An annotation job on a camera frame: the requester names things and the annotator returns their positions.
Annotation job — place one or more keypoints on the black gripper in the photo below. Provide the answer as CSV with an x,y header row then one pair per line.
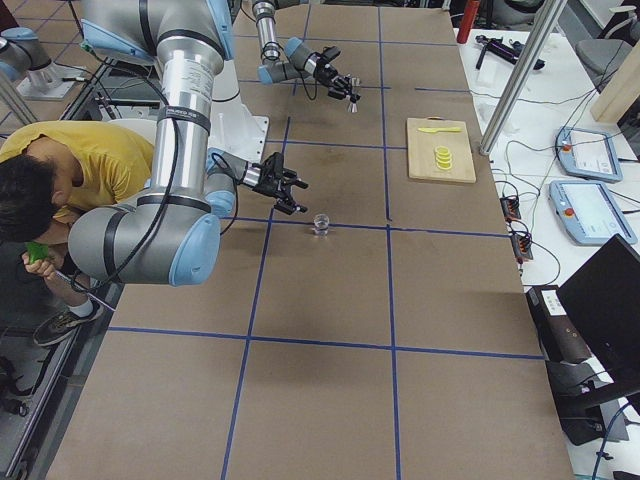
x,y
324,72
263,183

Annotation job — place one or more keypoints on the black box device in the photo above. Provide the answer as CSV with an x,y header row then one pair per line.
x,y
558,336

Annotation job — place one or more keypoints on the near blue teach pendant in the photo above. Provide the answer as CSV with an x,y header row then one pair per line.
x,y
588,212

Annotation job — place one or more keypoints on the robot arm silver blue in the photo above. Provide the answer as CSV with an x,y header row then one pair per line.
x,y
169,233
296,59

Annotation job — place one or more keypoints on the steel double jigger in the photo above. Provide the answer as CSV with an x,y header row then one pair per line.
x,y
354,97

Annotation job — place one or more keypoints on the aluminium frame post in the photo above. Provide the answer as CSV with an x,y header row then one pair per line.
x,y
544,24

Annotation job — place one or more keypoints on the far blue teach pendant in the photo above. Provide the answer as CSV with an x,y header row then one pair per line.
x,y
588,154

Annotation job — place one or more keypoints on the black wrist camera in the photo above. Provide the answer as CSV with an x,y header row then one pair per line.
x,y
330,53

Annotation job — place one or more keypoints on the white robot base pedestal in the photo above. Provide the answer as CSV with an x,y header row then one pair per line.
x,y
234,129

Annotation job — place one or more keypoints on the black handheld tool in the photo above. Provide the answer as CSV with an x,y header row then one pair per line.
x,y
510,52

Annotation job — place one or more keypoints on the bamboo cutting board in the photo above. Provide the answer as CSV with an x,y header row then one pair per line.
x,y
421,155

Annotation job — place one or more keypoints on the person in yellow shirt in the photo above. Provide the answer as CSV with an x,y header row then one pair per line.
x,y
53,172

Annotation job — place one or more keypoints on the grey office chair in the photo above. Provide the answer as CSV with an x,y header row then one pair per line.
x,y
602,57

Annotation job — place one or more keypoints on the small glass beaker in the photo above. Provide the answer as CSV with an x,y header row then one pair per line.
x,y
321,225

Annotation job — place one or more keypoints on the orange circuit board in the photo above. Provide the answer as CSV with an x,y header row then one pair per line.
x,y
510,206
522,246

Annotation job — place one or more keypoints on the yellow plastic knife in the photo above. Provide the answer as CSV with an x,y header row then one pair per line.
x,y
435,130

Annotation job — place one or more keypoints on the blue teach pendant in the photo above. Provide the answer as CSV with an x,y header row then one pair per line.
x,y
588,212
588,154

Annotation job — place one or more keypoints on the orange circuit board near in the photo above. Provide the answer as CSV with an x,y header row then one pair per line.
x,y
522,246

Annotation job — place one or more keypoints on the orange circuit board far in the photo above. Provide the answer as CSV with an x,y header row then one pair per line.
x,y
510,206

